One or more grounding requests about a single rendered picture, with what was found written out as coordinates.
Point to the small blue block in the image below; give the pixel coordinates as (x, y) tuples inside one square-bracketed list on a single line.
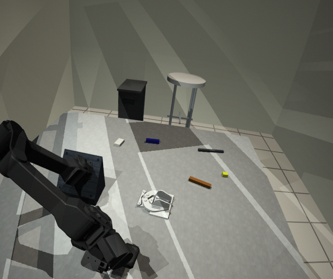
[(154, 141)]

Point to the brown rectangular bar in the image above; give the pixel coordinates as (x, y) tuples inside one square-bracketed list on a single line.
[(200, 182)]

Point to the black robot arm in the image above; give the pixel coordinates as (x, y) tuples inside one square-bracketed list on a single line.
[(104, 248)]

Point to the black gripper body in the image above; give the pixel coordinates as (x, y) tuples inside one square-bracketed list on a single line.
[(134, 249)]

